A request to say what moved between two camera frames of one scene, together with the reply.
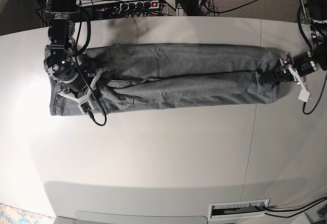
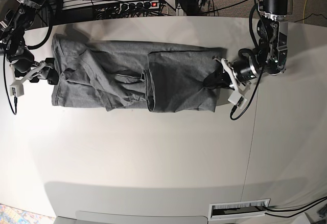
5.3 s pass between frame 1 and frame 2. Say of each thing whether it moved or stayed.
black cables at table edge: stayed
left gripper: moved
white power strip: stayed
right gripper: moved
